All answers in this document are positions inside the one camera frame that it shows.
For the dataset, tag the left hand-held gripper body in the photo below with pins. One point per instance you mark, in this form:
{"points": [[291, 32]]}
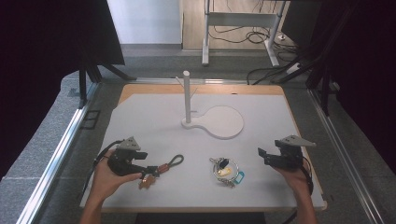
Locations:
{"points": [[123, 161]]}

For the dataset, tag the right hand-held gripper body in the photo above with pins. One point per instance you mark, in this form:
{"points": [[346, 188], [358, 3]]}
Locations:
{"points": [[288, 158]]}

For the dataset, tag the person's right hand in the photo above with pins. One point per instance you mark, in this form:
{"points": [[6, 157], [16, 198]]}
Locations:
{"points": [[297, 180]]}

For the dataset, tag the person's left hand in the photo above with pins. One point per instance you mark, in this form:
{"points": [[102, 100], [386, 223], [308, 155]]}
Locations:
{"points": [[106, 180]]}

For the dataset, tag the white table mat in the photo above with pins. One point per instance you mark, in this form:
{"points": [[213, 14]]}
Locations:
{"points": [[155, 130]]}

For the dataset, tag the white key stand with pole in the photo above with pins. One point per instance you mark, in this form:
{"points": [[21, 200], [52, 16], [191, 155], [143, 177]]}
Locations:
{"points": [[186, 99]]}

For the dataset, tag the black stand legs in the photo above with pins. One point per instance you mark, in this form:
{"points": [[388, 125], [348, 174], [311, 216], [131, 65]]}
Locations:
{"points": [[325, 93], [82, 87]]}

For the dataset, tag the white power strip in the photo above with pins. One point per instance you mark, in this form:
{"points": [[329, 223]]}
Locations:
{"points": [[293, 68]]}

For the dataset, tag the black curtain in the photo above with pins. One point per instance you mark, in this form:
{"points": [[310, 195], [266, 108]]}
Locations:
{"points": [[37, 62], [367, 77]]}

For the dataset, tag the aluminium rail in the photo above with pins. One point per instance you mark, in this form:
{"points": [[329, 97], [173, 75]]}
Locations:
{"points": [[342, 146], [59, 149]]}

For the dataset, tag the black rectangular bracket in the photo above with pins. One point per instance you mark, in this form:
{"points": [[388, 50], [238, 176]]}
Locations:
{"points": [[93, 111]]}

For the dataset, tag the white desk frame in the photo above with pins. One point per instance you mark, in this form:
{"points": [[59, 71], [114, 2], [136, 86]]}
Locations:
{"points": [[239, 19]]}

